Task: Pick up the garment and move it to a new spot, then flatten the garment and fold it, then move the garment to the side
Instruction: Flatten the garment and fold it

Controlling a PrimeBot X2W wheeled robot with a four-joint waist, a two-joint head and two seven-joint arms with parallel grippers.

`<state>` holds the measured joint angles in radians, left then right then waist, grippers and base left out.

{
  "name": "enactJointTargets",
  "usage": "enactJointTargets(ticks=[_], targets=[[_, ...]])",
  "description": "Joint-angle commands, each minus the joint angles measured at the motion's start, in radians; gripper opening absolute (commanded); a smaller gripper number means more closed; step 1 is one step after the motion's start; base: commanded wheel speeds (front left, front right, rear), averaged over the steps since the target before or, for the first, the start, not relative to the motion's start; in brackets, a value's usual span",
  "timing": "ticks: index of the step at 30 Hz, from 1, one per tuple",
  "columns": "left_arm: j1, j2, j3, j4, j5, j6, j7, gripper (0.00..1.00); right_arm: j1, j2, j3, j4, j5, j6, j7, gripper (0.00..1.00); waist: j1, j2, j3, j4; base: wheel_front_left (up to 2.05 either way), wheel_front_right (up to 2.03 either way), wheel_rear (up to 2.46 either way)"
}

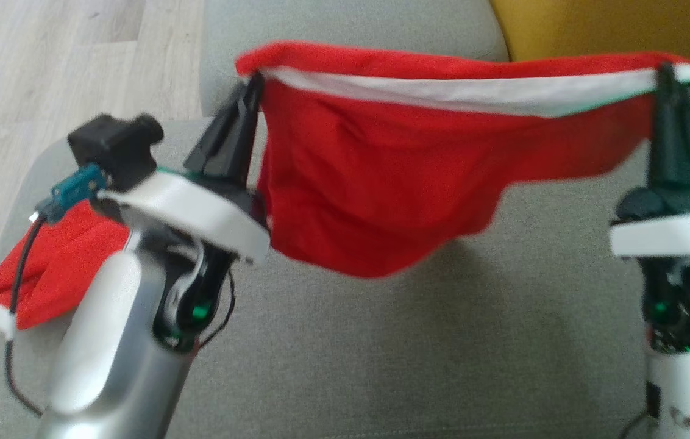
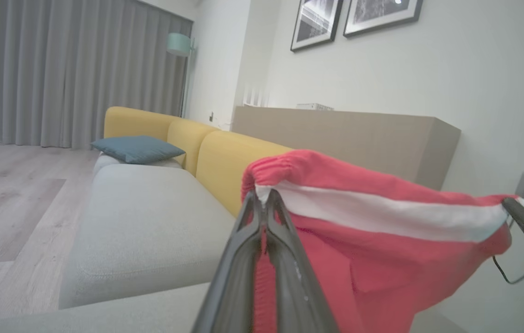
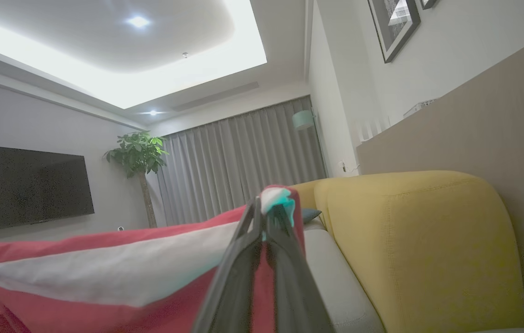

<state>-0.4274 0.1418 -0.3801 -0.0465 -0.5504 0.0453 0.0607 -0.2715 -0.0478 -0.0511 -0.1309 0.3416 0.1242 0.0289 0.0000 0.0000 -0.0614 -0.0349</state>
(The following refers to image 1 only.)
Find yellow sofa backrest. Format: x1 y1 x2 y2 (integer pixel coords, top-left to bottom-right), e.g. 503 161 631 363
490 0 690 65

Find red white basketball jersey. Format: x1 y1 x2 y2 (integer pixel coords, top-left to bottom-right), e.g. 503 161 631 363
0 200 133 331

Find red white-trimmed shorts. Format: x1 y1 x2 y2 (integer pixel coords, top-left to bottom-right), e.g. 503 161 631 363
235 41 690 280

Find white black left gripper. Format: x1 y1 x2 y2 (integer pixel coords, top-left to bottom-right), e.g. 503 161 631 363
98 73 271 265

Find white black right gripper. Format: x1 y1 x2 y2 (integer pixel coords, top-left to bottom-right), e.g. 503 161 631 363
610 63 690 260

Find grey fabric sofa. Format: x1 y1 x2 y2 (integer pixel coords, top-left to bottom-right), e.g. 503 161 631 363
0 91 690 439

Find black left camera cable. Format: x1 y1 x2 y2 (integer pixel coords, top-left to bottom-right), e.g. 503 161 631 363
0 163 108 421

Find grey rounded sofa cushion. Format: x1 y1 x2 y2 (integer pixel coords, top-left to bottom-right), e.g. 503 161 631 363
199 0 510 118

